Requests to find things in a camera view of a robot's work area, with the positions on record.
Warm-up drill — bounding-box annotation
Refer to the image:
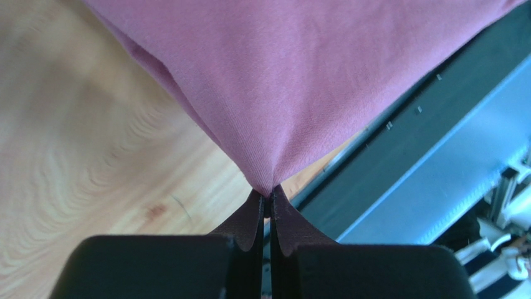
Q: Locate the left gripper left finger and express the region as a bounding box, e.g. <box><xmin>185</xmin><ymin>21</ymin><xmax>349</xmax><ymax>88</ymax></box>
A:
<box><xmin>210</xmin><ymin>190</ymin><xmax>264</xmax><ymax>298</ymax></box>

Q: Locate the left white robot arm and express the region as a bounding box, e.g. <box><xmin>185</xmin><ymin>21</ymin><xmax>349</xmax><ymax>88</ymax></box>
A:
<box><xmin>214</xmin><ymin>186</ymin><xmax>530</xmax><ymax>298</ymax></box>

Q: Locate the pink t shirt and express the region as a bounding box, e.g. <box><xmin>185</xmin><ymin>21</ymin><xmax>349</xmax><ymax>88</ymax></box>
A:
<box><xmin>86</xmin><ymin>1</ymin><xmax>519</xmax><ymax>195</ymax></box>

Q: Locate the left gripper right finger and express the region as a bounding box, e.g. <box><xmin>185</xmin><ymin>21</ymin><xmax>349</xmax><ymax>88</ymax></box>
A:
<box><xmin>270</xmin><ymin>184</ymin><xmax>337</xmax><ymax>298</ymax></box>

